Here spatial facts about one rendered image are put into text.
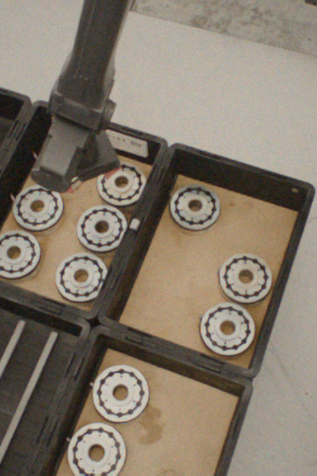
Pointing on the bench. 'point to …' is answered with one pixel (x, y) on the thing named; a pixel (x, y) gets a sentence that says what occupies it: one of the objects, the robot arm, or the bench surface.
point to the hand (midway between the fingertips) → (87, 181)
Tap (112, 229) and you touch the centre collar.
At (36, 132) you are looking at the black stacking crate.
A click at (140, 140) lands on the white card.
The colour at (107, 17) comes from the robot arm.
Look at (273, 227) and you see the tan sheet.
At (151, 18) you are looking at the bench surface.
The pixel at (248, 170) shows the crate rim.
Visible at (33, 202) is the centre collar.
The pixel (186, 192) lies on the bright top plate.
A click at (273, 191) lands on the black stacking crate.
